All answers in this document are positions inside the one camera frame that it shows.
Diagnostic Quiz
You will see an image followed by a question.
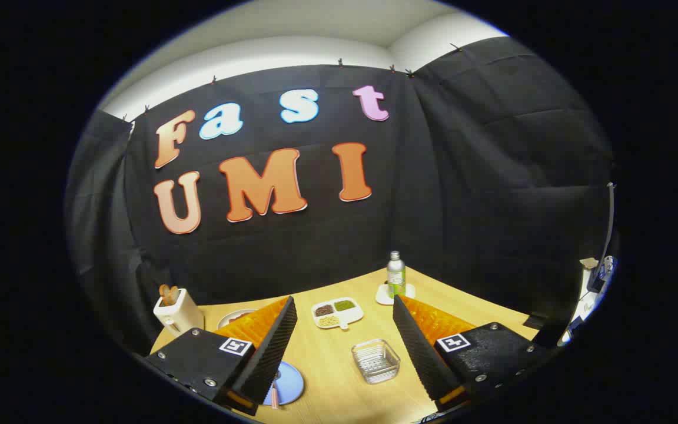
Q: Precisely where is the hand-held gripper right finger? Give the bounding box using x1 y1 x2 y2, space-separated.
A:
392 294 551 413

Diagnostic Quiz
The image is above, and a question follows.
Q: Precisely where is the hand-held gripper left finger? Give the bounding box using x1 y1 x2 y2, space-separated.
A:
145 296 298 416

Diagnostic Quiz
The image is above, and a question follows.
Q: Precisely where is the blue round plate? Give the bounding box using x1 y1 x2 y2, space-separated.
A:
262 361 305 406

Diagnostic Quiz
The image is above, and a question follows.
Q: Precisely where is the white oval food plate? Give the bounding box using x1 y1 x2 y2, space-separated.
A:
217 309 257 330

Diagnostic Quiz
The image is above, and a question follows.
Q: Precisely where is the small white square dish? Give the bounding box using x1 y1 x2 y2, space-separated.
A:
375 283 417 306

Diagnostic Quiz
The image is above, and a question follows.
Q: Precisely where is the white divided snack dish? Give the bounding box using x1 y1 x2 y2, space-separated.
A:
311 297 364 330

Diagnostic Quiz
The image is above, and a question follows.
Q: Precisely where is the silver bottle with green label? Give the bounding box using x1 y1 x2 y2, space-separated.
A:
387 251 407 298

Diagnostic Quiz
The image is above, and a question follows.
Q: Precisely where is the cream white toaster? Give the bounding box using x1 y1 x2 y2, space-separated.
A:
154 289 205 336

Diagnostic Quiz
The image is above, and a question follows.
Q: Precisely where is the grey metal stand pole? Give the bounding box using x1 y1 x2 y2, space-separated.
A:
600 183 617 277

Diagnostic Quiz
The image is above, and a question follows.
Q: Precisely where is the metal wire basket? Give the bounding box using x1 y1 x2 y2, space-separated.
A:
351 339 401 385

